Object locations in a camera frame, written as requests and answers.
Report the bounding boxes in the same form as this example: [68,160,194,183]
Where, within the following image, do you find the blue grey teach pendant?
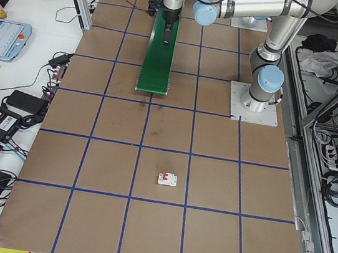
[0,19,34,66]

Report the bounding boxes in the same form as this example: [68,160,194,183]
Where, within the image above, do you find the white crumpled cloth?
[299,47,338,81]

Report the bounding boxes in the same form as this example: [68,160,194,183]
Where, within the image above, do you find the red black motor wire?
[124,0,153,14]

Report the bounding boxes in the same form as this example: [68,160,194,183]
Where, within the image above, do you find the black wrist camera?
[145,0,163,18]

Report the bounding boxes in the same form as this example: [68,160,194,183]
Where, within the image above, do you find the large black power brick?
[4,88,51,115]

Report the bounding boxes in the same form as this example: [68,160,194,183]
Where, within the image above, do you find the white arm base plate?
[225,79,285,129]
[229,14,270,33]

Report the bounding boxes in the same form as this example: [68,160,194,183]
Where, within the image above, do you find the white red circuit breaker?
[157,170,180,189]

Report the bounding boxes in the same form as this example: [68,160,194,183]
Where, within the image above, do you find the black plug adapter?
[47,50,75,70]

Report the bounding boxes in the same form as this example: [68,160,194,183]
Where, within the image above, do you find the black crumpled cloth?
[301,31,338,54]

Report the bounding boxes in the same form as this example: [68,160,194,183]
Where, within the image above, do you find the white power strip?
[320,144,338,171]

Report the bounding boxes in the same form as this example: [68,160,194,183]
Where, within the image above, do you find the green belt conveyor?
[133,5,184,98]

